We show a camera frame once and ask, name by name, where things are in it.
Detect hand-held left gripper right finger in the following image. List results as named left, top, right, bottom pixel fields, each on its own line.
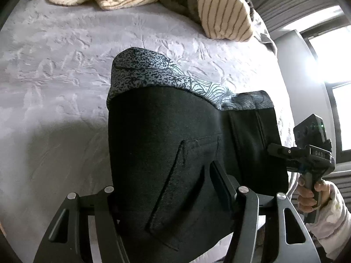
left=209, top=160, right=320, bottom=263

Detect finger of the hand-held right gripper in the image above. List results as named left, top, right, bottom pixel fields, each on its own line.
left=267, top=143, right=299, bottom=162

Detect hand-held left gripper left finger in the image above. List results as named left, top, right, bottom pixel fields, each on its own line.
left=33, top=186, right=130, bottom=263

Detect black pants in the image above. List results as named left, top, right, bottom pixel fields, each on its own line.
left=106, top=47, right=290, bottom=263

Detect person's right forearm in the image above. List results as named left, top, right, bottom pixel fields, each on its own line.
left=304, top=182, right=351, bottom=261

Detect person's right hand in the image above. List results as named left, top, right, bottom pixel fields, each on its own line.
left=297, top=174, right=334, bottom=215

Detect grey radiator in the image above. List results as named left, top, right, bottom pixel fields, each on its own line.
left=328, top=167, right=351, bottom=198

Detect window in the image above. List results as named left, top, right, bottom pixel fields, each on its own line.
left=300, top=24, right=351, bottom=154

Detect lavender quilted bedspread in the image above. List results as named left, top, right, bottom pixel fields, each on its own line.
left=0, top=0, right=296, bottom=263

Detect grey pleated curtain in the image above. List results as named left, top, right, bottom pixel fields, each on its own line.
left=251, top=0, right=344, bottom=35

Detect beige striped pillow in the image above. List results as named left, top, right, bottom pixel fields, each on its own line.
left=197, top=0, right=254, bottom=43

